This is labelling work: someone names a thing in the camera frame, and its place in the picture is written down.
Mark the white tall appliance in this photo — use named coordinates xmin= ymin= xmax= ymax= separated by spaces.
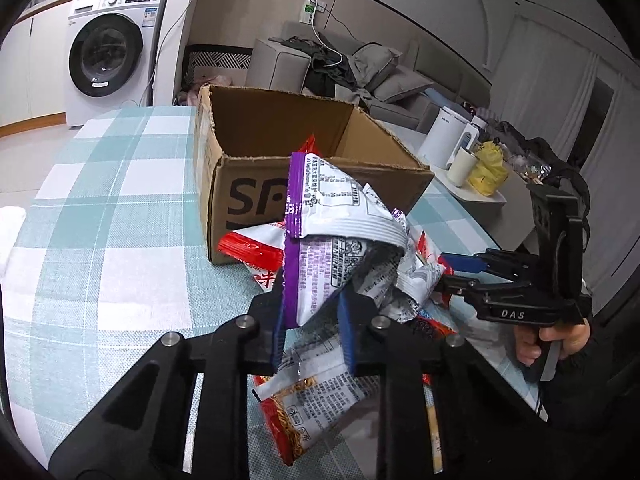
xmin=417 ymin=106 xmax=473 ymax=170

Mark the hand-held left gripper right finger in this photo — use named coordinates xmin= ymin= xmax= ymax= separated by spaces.
xmin=337 ymin=287 xmax=571 ymax=480

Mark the person's right hand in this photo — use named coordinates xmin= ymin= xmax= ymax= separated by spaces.
xmin=515 ymin=322 xmax=589 ymax=367

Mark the white washing machine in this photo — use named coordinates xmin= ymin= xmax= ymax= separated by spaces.
xmin=62 ymin=0 xmax=171 ymax=128

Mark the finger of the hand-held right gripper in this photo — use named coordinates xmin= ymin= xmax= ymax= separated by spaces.
xmin=436 ymin=274 xmax=533 ymax=307
xmin=439 ymin=247 xmax=542 ymax=282

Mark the purple silver snack packet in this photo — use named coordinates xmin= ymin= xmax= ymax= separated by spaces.
xmin=280 ymin=150 xmax=408 ymax=329

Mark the black bag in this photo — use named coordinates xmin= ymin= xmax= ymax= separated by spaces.
xmin=492 ymin=121 xmax=592 ymax=223

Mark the white blue bottle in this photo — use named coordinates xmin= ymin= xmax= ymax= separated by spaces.
xmin=452 ymin=115 xmax=489 ymax=168

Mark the person's right forearm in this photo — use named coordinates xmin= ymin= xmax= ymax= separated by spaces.
xmin=539 ymin=342 xmax=608 ymax=423

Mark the wall socket with charger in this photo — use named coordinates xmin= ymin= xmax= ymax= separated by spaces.
xmin=299 ymin=0 xmax=326 ymax=24

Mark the red noodle packet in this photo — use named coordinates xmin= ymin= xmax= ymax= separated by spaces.
xmin=252 ymin=330 xmax=386 ymax=467

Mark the grey sofa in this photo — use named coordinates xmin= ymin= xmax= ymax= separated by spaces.
xmin=245 ymin=20 xmax=493 ymax=133

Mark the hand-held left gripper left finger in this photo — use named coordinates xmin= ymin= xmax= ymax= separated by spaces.
xmin=47 ymin=279 xmax=288 ymax=480

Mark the teal checked tablecloth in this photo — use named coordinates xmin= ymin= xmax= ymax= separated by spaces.
xmin=0 ymin=105 xmax=551 ymax=480

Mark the cream cup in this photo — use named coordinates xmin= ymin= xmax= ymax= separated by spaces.
xmin=446 ymin=149 xmax=478 ymax=188

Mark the grey cushion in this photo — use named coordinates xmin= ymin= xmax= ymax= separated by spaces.
xmin=347 ymin=42 xmax=403 ymax=87
xmin=372 ymin=68 xmax=436 ymax=104

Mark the white charging cable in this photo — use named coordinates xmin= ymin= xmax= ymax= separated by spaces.
xmin=309 ymin=10 xmax=347 ymax=70

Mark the red white snack packet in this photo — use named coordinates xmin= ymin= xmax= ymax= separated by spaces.
xmin=218 ymin=220 xmax=288 ymax=293

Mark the dark clothes pile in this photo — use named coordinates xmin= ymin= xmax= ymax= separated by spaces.
xmin=270 ymin=32 xmax=366 ymax=98

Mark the white counter cabinet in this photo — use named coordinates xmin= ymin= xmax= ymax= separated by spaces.
xmin=0 ymin=2 xmax=71 ymax=137

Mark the pink cloth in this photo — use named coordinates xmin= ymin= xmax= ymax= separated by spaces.
xmin=192 ymin=72 xmax=233 ymax=92

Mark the brown cardboard box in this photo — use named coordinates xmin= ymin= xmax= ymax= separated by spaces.
xmin=194 ymin=85 xmax=435 ymax=266

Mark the black white patterned basket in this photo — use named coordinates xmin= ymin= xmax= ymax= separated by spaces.
xmin=182 ymin=45 xmax=253 ymax=91

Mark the yellow plastic bag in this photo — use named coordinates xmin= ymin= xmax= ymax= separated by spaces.
xmin=466 ymin=141 xmax=509 ymax=197

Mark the white curtain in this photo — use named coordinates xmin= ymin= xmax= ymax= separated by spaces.
xmin=492 ymin=15 xmax=632 ymax=286

